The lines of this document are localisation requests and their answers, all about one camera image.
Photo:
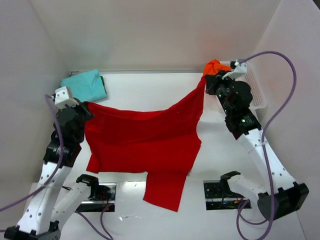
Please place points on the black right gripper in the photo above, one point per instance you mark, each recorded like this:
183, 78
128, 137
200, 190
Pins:
212, 81

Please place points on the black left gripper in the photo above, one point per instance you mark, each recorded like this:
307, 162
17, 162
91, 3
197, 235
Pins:
83, 109

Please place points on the red t shirt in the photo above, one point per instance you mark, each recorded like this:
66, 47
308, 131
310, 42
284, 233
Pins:
164, 144

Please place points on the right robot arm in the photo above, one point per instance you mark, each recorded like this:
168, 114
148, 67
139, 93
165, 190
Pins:
280, 194

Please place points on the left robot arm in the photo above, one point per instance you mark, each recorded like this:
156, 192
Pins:
44, 217

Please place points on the orange t shirt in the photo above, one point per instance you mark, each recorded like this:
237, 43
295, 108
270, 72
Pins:
214, 67

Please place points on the white perforated plastic basket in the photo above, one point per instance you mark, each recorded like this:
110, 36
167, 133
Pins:
255, 90

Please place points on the folded turquoise t shirt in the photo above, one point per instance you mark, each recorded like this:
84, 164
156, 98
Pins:
86, 86

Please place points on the folded green t shirt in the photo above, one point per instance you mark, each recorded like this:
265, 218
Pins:
104, 86

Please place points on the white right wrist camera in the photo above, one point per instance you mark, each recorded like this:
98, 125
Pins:
238, 69

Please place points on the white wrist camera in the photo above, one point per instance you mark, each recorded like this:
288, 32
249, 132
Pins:
63, 98
238, 69

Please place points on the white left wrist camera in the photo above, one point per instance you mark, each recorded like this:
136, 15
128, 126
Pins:
63, 98

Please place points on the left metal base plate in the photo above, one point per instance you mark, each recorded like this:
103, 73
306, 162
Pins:
105, 196

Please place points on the metal base plate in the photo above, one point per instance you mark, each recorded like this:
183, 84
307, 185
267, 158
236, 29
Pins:
105, 196
215, 199

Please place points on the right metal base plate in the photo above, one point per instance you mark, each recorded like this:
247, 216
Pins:
215, 199

